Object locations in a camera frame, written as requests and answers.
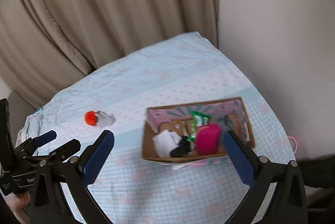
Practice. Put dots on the person's left hand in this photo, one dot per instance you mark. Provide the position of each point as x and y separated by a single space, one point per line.
16 203

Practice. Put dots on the beige curtain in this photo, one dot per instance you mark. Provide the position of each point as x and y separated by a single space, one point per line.
47 45

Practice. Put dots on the black small plush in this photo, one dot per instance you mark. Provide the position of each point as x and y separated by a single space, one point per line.
183 148

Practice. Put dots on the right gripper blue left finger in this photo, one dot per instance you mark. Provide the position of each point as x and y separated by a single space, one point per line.
48 203

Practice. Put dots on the magenta pouch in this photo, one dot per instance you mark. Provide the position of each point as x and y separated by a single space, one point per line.
207 139

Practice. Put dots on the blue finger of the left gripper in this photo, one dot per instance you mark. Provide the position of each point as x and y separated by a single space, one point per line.
63 152
43 138

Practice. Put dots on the grey toy orange pompom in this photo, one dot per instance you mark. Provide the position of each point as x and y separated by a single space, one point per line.
99 118

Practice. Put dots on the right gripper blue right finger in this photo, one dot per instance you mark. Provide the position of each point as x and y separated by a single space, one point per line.
288 203

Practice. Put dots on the grey sock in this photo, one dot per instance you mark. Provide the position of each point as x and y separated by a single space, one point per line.
225 123

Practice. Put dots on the blue checkered bed cover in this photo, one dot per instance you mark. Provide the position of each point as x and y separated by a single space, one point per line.
183 69

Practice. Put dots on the green wet wipes pack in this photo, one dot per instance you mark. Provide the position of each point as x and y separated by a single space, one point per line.
198 120

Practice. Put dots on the cardboard box pink lining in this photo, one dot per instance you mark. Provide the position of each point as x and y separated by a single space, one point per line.
233 107

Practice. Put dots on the brown cookie plush toy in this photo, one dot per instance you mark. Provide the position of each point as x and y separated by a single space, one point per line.
181 127

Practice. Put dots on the white tissue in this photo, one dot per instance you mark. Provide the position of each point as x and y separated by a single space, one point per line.
165 142

